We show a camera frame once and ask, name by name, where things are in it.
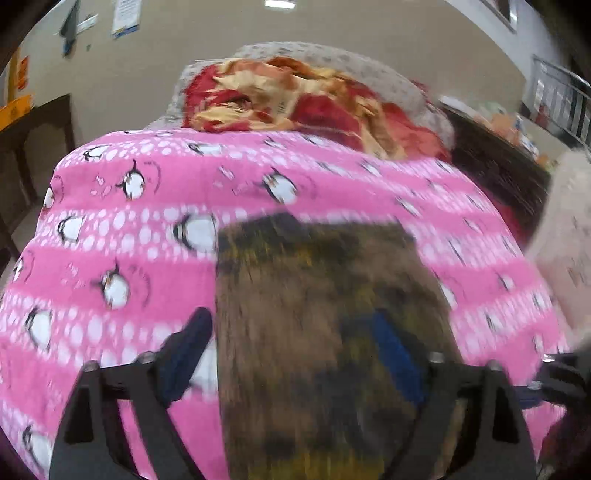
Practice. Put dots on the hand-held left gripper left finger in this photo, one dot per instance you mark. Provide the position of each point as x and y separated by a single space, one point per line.
184 360

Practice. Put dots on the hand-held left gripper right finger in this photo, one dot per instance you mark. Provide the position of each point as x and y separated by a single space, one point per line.
399 355

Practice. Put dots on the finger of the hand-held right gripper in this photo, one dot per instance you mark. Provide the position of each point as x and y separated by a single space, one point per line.
565 376

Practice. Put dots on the brown floral garment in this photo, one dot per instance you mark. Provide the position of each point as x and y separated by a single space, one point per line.
300 323

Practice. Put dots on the cream cloth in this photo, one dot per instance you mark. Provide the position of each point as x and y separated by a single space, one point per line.
565 249

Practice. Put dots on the pink penguin print blanket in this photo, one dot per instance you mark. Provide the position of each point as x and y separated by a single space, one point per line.
115 240

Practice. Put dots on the dark wooden cabinet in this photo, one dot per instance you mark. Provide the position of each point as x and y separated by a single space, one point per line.
498 170

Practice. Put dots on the pile of packets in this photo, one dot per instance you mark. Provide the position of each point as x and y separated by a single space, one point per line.
508 124

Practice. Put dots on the red and orange floral cloth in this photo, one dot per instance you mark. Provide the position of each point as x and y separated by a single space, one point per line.
323 101

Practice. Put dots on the metal rack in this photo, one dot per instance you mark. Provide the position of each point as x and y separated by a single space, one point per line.
558 106

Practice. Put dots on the dark wooden chair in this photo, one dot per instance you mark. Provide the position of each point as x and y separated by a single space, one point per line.
51 115

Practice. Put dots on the grey floral pillow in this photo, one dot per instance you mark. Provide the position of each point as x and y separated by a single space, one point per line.
369 69

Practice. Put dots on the orange box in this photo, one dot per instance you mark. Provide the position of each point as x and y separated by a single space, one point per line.
16 113

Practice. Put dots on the dark hanging cloth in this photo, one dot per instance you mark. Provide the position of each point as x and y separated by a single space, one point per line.
70 27

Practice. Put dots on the ceiling light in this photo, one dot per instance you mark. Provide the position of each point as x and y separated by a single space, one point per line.
279 3

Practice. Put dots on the orange wall sign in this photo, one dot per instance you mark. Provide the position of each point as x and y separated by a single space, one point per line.
23 73

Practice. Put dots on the white and blue wall poster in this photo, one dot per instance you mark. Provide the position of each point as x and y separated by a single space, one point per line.
125 18

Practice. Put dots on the framed wall picture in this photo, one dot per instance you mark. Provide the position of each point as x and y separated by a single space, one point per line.
501 11

